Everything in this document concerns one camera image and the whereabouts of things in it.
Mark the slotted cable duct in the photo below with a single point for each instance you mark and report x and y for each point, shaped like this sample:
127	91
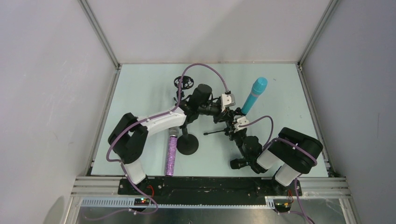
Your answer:
132	202

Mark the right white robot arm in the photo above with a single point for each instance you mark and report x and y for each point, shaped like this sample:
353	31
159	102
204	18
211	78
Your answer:
297	152

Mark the purple glitter microphone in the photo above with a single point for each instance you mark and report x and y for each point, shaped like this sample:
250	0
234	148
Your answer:
171	151

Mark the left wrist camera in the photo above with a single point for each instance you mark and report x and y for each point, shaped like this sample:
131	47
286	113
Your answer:
227	100

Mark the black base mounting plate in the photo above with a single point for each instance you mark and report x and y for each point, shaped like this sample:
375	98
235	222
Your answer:
209	190

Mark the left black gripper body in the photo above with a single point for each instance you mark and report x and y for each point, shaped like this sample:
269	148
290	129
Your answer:
219	113

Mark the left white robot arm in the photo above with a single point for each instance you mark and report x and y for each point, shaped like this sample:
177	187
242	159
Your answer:
129	136

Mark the light blue microphone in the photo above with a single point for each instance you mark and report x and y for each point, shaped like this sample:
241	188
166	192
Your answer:
258	88

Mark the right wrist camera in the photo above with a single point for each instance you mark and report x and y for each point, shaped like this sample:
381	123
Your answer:
240	123

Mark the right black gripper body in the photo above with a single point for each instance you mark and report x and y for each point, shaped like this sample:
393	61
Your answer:
234	129

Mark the black microphone orange tip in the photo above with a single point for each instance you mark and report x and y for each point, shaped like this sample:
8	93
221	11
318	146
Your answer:
241	162

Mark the round base mic stand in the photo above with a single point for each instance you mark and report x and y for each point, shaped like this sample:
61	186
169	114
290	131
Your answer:
187	143

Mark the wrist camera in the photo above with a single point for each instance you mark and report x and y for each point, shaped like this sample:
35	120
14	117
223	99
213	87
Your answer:
227	100
240	123

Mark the clip tripod mic stand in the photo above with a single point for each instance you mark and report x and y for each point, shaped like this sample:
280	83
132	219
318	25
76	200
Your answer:
237	114

